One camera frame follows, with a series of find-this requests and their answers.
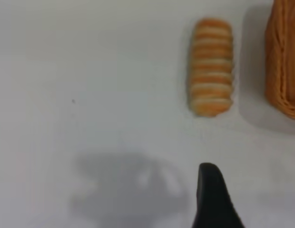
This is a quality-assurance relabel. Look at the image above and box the striped bread roll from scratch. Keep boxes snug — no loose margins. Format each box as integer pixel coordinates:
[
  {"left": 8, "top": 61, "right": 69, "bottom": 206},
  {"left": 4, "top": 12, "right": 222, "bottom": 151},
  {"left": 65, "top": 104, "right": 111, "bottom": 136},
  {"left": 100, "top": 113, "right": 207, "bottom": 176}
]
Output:
[{"left": 186, "top": 18, "right": 235, "bottom": 118}]

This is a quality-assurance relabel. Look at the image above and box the orange woven wicker basket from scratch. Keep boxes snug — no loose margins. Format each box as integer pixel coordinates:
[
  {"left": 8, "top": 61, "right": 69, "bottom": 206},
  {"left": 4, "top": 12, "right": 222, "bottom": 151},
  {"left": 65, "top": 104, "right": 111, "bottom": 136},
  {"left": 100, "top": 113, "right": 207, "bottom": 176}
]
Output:
[{"left": 264, "top": 0, "right": 295, "bottom": 120}]

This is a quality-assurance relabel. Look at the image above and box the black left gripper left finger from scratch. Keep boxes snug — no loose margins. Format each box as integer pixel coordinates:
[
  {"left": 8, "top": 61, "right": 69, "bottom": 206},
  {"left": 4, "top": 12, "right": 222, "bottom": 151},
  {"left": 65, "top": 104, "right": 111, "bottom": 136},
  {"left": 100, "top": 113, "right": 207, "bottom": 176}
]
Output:
[{"left": 189, "top": 162, "right": 246, "bottom": 228}]

